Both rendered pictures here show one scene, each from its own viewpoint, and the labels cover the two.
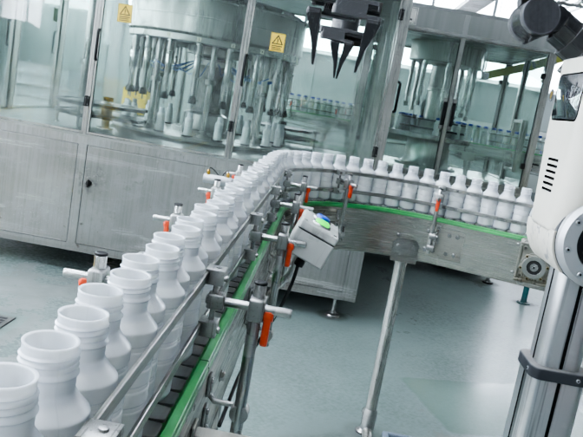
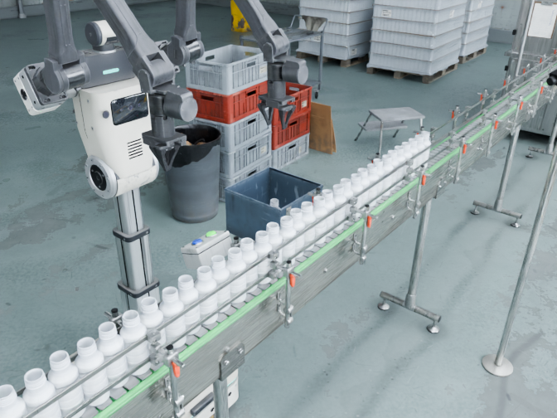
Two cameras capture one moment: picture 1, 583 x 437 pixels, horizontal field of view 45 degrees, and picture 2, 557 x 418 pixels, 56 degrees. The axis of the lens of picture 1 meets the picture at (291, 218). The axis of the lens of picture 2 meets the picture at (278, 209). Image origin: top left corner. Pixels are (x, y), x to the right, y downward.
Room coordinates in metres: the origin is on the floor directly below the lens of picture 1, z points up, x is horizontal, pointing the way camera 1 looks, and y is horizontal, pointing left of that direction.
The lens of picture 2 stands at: (2.36, 0.93, 1.96)
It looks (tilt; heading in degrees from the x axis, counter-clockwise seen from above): 28 degrees down; 216
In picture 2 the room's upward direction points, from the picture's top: 1 degrees clockwise
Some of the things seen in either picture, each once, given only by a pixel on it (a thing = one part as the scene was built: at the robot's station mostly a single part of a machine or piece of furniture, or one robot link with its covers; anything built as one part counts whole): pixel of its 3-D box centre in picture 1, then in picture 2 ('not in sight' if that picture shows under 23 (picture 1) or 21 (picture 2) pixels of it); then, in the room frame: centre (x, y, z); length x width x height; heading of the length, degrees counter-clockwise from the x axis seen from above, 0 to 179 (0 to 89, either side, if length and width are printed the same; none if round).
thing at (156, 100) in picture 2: not in sight; (162, 103); (1.52, -0.04, 1.57); 0.07 x 0.06 x 0.07; 90
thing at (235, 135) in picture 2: not in sight; (231, 123); (-0.69, -1.77, 0.55); 0.61 x 0.41 x 0.22; 5
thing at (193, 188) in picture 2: not in sight; (192, 175); (-0.14, -1.68, 0.32); 0.45 x 0.45 x 0.64
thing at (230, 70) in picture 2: not in sight; (230, 68); (-0.69, -1.77, 1.00); 0.61 x 0.41 x 0.22; 5
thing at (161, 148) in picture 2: (344, 56); (162, 153); (1.52, -0.05, 1.44); 0.07 x 0.07 x 0.09; 88
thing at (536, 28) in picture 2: not in sight; (543, 20); (-3.37, -0.15, 1.22); 0.23 x 0.03 x 0.32; 88
